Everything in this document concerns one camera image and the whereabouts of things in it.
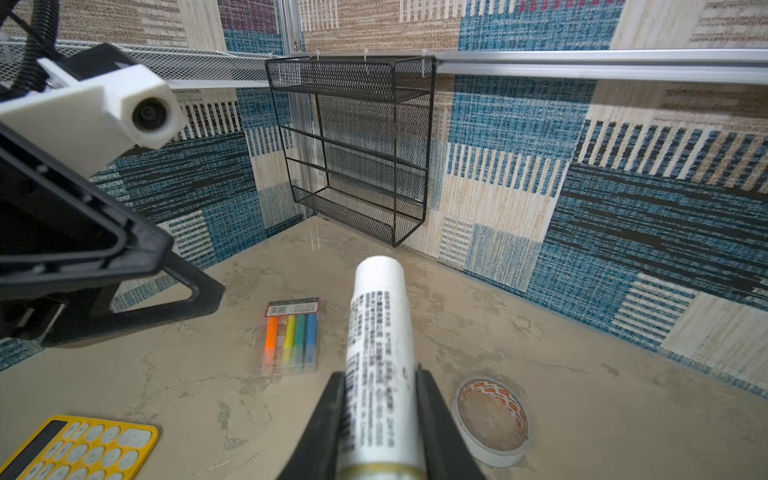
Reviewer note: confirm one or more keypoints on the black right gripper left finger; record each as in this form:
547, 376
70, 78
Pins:
315, 456

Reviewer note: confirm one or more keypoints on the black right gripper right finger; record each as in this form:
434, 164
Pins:
447, 456

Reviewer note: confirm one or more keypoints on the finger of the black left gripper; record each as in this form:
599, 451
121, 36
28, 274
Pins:
61, 233
61, 318

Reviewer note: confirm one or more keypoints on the white tape roll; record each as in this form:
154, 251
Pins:
492, 421

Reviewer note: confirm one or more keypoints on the yellow calculator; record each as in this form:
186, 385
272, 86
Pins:
75, 447

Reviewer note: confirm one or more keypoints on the colourful marker pack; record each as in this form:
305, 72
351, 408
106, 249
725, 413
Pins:
286, 340

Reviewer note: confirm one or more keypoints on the black mesh shelf rack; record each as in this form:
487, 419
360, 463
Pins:
362, 156

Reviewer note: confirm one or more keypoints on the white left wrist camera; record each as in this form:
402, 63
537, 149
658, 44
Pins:
95, 105

